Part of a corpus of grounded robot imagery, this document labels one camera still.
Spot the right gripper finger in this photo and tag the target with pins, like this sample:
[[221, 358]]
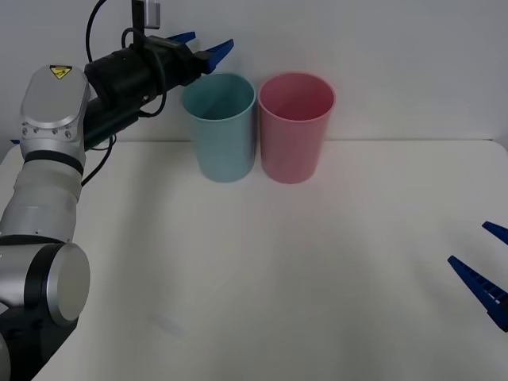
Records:
[[498, 229], [482, 287]]

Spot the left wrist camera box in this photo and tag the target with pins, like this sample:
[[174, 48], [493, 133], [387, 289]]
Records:
[[152, 14]]

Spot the pink plastic bin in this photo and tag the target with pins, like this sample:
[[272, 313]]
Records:
[[291, 148]]

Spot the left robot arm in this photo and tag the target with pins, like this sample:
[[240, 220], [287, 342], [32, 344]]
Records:
[[47, 186]]

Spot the pale blue plastic bin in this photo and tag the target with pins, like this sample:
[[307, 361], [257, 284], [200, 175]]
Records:
[[224, 147]]

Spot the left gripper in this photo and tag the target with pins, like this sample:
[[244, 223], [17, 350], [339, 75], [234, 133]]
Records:
[[176, 65]]

